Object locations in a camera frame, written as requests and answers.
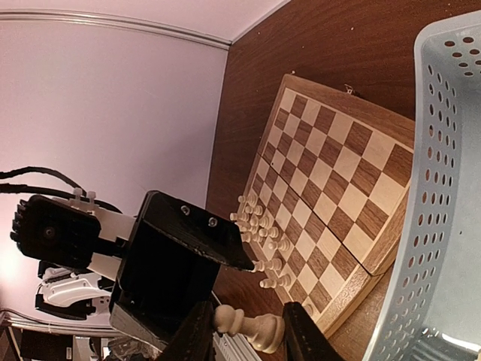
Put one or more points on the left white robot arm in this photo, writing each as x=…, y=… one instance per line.
x=78, y=294

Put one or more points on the white bishop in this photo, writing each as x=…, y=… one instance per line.
x=283, y=281

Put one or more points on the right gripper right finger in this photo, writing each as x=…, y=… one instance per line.
x=303, y=341

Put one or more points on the wooden folding chess board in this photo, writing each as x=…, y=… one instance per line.
x=332, y=171

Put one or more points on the light blue plastic basket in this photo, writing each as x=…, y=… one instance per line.
x=432, y=306

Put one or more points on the white queen chess piece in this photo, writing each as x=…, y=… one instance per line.
x=274, y=264

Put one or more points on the left aluminium frame post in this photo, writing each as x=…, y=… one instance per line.
x=115, y=22

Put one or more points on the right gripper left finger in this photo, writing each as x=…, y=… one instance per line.
x=193, y=341

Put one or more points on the front aluminium rail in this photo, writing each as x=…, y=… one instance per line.
x=235, y=348

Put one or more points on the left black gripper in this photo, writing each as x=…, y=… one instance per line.
x=171, y=263

